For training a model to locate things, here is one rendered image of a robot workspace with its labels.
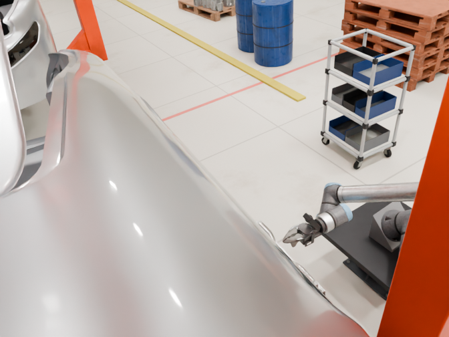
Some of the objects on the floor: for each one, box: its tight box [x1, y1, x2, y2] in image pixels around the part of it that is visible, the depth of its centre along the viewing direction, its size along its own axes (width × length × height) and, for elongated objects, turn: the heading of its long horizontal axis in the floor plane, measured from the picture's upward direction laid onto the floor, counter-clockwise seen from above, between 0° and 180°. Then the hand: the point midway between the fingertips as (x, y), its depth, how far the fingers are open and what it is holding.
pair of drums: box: [235, 0, 294, 67], centre depth 536 cm, size 65×106×78 cm, turn 42°
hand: (285, 239), depth 182 cm, fingers closed
